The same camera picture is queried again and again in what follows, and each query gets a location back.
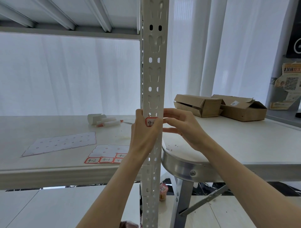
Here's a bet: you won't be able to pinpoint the empty white sticker backing sheet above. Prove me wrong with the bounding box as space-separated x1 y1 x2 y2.
21 132 97 158

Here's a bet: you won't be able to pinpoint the person's right hand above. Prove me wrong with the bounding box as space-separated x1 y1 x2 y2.
162 108 209 151

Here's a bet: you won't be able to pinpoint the white folding table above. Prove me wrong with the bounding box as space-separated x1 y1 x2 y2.
161 114 301 228

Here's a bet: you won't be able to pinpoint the open brown cardboard box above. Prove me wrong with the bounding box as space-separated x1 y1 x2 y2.
211 94 268 122

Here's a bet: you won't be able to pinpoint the pink snack cup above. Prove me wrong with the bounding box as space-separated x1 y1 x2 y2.
159 182 169 202

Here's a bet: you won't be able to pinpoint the white paper roll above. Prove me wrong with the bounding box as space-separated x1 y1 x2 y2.
87 113 107 125

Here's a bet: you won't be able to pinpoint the person's left forearm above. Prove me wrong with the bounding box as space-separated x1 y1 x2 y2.
76 154 152 228

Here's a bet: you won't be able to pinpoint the white marker with orange cap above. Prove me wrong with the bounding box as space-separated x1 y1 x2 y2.
95 119 124 129

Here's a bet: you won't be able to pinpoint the small orange notice card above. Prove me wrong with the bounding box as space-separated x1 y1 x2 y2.
269 101 298 110

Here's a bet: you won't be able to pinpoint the white perforated metal shelf rack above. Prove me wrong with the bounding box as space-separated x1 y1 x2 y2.
0 0 170 228

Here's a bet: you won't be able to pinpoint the closed brown cardboard box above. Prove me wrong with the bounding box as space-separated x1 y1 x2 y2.
174 94 224 118

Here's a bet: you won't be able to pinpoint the black cables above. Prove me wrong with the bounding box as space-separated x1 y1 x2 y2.
192 181 227 196

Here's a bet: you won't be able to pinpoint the sheet of red-bordered labels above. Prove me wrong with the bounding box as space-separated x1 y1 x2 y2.
84 144 130 165

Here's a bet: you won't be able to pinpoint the black wall panel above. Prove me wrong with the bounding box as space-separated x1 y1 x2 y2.
285 0 301 59

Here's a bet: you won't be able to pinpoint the white curtain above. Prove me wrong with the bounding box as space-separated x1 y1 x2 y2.
0 0 293 117

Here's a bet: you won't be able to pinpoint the person's right forearm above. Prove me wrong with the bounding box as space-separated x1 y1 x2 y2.
196 140 301 228

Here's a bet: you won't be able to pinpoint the person's left hand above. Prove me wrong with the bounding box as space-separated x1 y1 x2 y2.
127 109 163 163

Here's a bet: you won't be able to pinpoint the torn paper poster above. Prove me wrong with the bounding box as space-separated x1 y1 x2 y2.
275 62 301 95

